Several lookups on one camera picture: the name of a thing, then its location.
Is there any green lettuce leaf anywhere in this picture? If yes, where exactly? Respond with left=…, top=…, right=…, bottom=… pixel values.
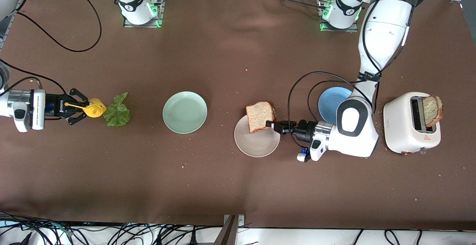
left=103, top=92, right=132, bottom=128

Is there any white toaster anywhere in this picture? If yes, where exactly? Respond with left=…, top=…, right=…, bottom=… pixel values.
left=383, top=91, right=442, bottom=155

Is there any yellow mustard squeeze bottle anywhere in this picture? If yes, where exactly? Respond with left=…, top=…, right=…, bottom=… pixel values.
left=64, top=98, right=107, bottom=118

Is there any metal table bracket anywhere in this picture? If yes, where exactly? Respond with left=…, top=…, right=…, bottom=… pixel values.
left=214, top=214, right=245, bottom=245

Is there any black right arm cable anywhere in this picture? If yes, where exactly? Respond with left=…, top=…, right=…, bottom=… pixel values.
left=0, top=0, right=102, bottom=97

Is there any black floor cable tangle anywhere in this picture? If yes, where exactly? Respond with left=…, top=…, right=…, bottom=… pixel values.
left=0, top=211, right=223, bottom=245

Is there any pale green plate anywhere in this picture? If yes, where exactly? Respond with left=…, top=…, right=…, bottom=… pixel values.
left=162, top=91, right=208, bottom=134

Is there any brown bread slice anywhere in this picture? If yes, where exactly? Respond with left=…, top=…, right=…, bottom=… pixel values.
left=245, top=101, right=277, bottom=134
left=422, top=95, right=444, bottom=128

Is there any blue plate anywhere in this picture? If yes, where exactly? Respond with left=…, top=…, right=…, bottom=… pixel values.
left=318, top=87, right=354, bottom=123

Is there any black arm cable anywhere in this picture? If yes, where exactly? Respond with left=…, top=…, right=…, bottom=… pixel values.
left=0, top=0, right=102, bottom=97
left=287, top=0, right=414, bottom=151

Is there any beige plate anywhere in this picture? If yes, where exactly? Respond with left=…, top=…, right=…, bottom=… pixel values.
left=234, top=115, right=281, bottom=158

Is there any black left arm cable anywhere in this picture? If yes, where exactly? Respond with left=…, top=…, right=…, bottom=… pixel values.
left=287, top=0, right=414, bottom=151

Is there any brown table cloth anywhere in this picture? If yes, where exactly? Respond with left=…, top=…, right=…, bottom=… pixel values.
left=0, top=0, right=476, bottom=231

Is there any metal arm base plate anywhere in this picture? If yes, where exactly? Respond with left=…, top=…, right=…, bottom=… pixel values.
left=123, top=0, right=165, bottom=28
left=319, top=0, right=359, bottom=33

